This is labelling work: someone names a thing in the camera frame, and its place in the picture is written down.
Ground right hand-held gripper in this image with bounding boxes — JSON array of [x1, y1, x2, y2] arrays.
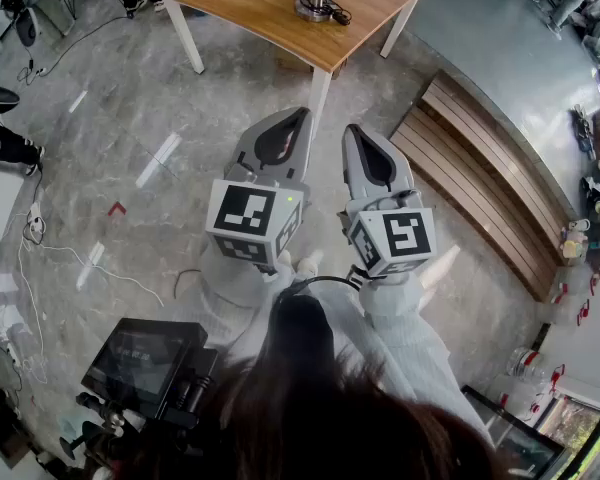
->
[[337, 123, 438, 280]]

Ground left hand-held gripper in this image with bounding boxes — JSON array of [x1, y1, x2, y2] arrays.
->
[[204, 106, 316, 275]]

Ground person's left forearm white sleeve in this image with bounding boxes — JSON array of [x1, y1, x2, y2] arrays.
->
[[199, 246, 294, 320]]

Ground person's right forearm white sleeve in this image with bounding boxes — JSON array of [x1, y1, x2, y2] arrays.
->
[[358, 269, 496, 449]]

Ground wooden slatted bench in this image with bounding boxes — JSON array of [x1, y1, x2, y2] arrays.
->
[[388, 69, 579, 303]]

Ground person's white right shoe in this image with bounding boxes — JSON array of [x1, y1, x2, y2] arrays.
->
[[295, 248, 326, 276]]

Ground person's torso white sweater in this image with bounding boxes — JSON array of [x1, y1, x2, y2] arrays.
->
[[219, 278, 431, 404]]

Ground black bag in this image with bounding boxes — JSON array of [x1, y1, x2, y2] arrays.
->
[[569, 104, 599, 162]]

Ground clear water bottle red cap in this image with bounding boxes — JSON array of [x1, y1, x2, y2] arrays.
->
[[504, 346, 552, 382]]

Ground black monitor screen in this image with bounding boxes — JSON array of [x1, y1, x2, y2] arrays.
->
[[80, 317, 209, 420]]

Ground glass cabinet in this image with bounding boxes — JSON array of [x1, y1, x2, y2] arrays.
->
[[461, 384, 600, 480]]

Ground black monitor stand rig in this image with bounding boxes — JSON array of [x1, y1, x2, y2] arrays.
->
[[59, 347, 222, 470]]

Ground black headset cable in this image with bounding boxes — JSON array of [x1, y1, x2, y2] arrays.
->
[[278, 274, 362, 300]]

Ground short black floor cable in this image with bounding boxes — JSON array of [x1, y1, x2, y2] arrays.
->
[[173, 267, 203, 301]]

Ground long black floor cable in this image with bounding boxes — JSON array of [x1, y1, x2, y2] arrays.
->
[[17, 13, 132, 87]]

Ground white floor cable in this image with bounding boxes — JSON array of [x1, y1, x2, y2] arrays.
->
[[15, 207, 166, 385]]

